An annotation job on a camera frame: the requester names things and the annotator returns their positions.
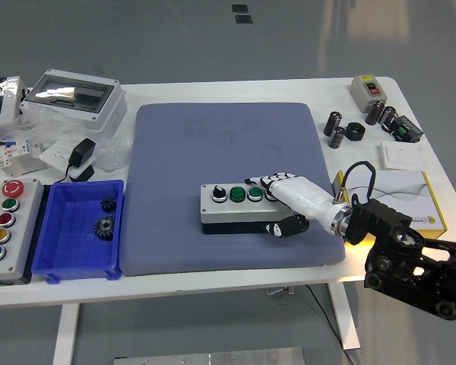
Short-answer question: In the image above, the black power adapter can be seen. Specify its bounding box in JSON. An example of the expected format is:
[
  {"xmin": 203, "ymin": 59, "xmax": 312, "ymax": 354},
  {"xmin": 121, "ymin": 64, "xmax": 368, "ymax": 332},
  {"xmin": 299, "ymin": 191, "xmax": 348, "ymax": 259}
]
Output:
[{"xmin": 55, "ymin": 138, "xmax": 97, "ymax": 183}]

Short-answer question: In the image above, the grey four-button control box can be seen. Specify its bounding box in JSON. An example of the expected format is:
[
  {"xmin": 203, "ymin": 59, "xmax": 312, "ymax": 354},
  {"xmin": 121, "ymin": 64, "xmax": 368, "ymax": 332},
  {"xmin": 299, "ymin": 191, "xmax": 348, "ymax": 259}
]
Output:
[{"xmin": 199, "ymin": 183, "xmax": 303, "ymax": 236}]

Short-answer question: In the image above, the large black bevel gear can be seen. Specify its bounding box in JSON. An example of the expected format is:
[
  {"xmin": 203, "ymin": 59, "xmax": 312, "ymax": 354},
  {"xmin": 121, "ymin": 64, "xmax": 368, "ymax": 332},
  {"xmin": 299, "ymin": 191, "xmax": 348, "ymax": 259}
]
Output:
[{"xmin": 93, "ymin": 214, "xmax": 117, "ymax": 241}]

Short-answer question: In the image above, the white wall socket plate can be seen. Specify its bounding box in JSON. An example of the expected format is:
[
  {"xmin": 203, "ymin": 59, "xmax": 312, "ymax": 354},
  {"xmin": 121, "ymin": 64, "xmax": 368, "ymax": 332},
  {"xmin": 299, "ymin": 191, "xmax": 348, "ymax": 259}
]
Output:
[{"xmin": 39, "ymin": 140, "xmax": 95, "ymax": 183}]

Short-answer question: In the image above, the silver metal plate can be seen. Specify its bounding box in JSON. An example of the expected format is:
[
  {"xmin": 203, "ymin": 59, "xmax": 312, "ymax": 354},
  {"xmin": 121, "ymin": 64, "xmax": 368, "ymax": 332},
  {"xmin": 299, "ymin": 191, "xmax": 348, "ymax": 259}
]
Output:
[{"xmin": 112, "ymin": 346, "xmax": 306, "ymax": 365}]

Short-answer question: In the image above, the grey five-button control box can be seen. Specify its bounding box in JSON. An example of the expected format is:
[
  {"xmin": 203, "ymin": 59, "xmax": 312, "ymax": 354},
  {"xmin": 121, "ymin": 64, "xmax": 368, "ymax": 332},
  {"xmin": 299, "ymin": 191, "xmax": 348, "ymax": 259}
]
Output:
[{"xmin": 0, "ymin": 177, "xmax": 46, "ymax": 287}]

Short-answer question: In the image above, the black cable under table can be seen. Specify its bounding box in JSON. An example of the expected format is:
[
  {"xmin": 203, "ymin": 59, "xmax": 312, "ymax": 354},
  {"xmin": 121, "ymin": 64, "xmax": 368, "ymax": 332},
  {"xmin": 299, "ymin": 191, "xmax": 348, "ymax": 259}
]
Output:
[{"xmin": 303, "ymin": 284, "xmax": 353, "ymax": 365}]

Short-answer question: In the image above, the black module with green terminal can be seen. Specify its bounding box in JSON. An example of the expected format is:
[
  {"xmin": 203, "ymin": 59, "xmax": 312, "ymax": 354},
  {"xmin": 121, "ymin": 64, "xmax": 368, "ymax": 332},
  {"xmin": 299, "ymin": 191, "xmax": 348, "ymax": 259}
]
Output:
[{"xmin": 382, "ymin": 115, "xmax": 424, "ymax": 144}]

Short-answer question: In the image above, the white wall switch panel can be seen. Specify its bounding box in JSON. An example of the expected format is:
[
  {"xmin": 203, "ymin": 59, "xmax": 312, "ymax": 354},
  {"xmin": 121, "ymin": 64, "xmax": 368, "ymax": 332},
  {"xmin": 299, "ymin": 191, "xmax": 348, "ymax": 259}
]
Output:
[{"xmin": 380, "ymin": 140, "xmax": 423, "ymax": 171}]

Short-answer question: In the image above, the white table leg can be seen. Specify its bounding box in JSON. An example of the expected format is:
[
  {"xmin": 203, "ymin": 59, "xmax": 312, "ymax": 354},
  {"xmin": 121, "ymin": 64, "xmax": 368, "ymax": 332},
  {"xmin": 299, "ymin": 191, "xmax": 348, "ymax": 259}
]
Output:
[
  {"xmin": 52, "ymin": 303, "xmax": 81, "ymax": 365},
  {"xmin": 326, "ymin": 283, "xmax": 362, "ymax": 351}
]

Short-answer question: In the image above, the blue-grey mat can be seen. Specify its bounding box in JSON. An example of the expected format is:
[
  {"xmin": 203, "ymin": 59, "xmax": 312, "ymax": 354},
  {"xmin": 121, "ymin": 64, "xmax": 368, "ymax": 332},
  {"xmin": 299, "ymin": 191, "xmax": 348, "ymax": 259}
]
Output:
[{"xmin": 119, "ymin": 101, "xmax": 347, "ymax": 278}]

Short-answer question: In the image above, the grey enclosure with clear lid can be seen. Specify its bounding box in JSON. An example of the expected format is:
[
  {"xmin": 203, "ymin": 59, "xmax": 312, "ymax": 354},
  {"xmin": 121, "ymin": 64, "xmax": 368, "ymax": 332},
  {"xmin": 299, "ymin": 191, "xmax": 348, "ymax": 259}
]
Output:
[{"xmin": 19, "ymin": 68, "xmax": 128, "ymax": 134}]

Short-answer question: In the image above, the yellow white cardboard box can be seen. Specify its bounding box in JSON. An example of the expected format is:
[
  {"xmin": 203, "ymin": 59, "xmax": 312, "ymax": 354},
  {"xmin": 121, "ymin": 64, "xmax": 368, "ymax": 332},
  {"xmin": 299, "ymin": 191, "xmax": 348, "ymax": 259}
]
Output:
[{"xmin": 333, "ymin": 170, "xmax": 448, "ymax": 248}]

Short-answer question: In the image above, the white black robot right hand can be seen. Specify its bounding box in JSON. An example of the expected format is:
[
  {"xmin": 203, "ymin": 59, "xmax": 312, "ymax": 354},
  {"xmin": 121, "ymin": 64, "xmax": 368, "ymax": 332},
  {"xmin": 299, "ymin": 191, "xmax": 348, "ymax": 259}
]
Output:
[{"xmin": 245, "ymin": 171, "xmax": 343, "ymax": 239}]

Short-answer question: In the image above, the white circuit breaker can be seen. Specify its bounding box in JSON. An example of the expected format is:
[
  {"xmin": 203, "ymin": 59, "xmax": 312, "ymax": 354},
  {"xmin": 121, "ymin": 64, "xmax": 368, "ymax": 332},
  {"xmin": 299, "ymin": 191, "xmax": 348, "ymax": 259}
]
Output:
[{"xmin": 0, "ymin": 138, "xmax": 49, "ymax": 176}]

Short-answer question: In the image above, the black cylindrical capacitor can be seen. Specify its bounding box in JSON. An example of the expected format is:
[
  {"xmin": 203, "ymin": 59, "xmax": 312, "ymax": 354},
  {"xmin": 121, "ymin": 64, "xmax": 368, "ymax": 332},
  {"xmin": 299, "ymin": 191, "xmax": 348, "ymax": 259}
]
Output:
[
  {"xmin": 378, "ymin": 106, "xmax": 397, "ymax": 127},
  {"xmin": 365, "ymin": 100, "xmax": 385, "ymax": 125},
  {"xmin": 328, "ymin": 126, "xmax": 346, "ymax": 149},
  {"xmin": 324, "ymin": 110, "xmax": 343, "ymax": 137}
]

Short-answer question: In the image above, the clear plastic bag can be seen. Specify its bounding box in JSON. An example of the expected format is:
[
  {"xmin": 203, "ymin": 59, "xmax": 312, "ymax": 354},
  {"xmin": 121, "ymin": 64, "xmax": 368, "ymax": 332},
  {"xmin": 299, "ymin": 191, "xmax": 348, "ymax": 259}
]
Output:
[{"xmin": 0, "ymin": 104, "xmax": 132, "ymax": 172}]

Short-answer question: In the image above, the small grey two-button switch box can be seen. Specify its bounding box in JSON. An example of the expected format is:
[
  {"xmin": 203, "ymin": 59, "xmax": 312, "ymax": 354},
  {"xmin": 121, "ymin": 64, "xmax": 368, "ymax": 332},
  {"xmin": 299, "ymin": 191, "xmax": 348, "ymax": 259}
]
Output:
[{"xmin": 350, "ymin": 75, "xmax": 388, "ymax": 114}]

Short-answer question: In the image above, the black hex nut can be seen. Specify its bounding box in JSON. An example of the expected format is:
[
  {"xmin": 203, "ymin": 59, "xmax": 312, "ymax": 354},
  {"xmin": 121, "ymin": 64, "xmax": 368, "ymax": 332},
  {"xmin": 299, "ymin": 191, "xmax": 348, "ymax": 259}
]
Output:
[{"xmin": 344, "ymin": 122, "xmax": 366, "ymax": 142}]

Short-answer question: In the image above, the blue plastic bin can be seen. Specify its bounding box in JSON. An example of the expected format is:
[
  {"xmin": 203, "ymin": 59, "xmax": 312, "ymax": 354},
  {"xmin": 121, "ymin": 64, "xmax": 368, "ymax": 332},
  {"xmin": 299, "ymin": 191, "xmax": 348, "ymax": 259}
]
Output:
[{"xmin": 30, "ymin": 179, "xmax": 125, "ymax": 284}]

